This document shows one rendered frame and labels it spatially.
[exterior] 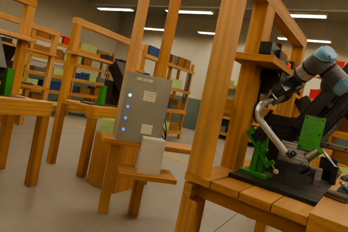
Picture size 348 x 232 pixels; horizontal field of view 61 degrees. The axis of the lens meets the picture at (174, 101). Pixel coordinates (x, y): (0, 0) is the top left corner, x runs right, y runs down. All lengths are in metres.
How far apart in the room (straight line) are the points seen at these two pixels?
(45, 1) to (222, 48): 11.22
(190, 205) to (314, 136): 0.84
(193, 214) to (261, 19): 1.12
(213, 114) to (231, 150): 0.43
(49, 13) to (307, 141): 11.39
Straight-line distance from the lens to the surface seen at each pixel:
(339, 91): 1.28
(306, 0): 9.47
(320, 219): 1.29
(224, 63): 1.40
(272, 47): 1.77
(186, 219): 1.52
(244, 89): 1.76
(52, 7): 12.53
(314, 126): 1.92
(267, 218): 1.43
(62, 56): 9.08
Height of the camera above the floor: 1.23
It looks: 1 degrees down
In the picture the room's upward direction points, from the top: 11 degrees clockwise
